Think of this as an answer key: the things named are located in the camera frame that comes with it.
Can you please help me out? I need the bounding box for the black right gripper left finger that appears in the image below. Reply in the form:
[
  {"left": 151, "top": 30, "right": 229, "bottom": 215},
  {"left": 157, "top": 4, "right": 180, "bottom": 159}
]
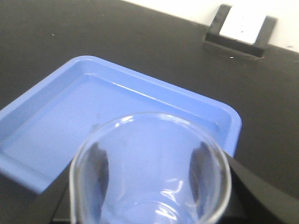
[{"left": 30, "top": 164, "right": 71, "bottom": 224}]

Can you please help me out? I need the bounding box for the white socket in black housing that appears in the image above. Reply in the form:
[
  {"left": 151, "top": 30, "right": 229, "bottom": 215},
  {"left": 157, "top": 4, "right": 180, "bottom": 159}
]
[{"left": 205, "top": 4, "right": 277, "bottom": 57}]

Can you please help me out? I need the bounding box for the blue plastic tray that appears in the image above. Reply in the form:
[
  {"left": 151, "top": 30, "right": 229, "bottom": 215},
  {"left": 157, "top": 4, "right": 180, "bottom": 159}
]
[{"left": 0, "top": 56, "right": 242, "bottom": 193}]

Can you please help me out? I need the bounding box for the clear glass beaker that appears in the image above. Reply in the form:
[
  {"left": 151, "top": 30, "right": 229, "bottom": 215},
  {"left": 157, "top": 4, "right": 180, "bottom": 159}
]
[{"left": 69, "top": 113, "right": 232, "bottom": 224}]

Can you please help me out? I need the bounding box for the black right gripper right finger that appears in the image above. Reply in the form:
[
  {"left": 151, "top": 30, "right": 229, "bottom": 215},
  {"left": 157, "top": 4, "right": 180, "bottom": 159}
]
[{"left": 219, "top": 154, "right": 299, "bottom": 224}]

